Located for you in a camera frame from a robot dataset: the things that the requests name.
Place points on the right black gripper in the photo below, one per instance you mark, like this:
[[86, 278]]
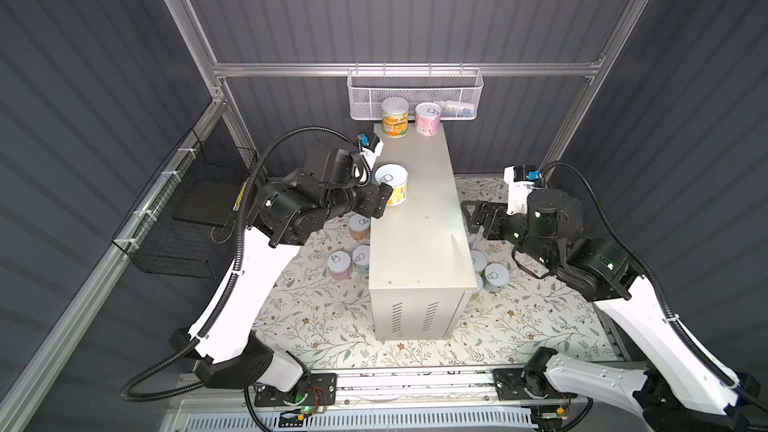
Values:
[[494, 210]]

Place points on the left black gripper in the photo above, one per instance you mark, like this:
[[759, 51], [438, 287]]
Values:
[[374, 199]]

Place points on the yellow label can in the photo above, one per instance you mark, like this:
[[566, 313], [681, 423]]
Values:
[[395, 176]]

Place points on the green orange label can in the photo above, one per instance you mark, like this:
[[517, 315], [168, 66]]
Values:
[[395, 116]]

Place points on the pink label can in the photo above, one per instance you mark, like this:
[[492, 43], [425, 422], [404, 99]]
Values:
[[339, 265], [428, 118]]

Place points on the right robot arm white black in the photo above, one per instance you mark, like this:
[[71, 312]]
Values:
[[683, 387]]

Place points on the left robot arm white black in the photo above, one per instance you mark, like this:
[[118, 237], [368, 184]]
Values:
[[274, 219]]

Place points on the white metal cabinet counter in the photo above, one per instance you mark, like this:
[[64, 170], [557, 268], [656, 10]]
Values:
[[421, 275]]

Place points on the teal can middle right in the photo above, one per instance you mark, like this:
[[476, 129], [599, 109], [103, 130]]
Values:
[[479, 261]]

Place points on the teal label can left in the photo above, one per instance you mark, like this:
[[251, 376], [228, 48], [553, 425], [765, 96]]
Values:
[[361, 259]]

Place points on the teal can outer right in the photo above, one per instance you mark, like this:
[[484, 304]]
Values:
[[496, 277]]

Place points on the green label can right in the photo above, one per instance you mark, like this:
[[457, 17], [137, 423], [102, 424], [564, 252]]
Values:
[[479, 285]]

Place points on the tubes in white basket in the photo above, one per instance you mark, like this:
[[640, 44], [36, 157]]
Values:
[[457, 110]]

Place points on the floral patterned mat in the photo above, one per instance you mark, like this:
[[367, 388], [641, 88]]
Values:
[[328, 323]]

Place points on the white wire mesh basket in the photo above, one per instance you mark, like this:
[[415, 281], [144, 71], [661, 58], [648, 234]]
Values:
[[369, 86]]

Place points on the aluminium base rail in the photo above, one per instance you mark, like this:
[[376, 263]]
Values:
[[462, 398]]

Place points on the black wire wall basket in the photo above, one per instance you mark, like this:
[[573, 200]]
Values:
[[185, 228]]

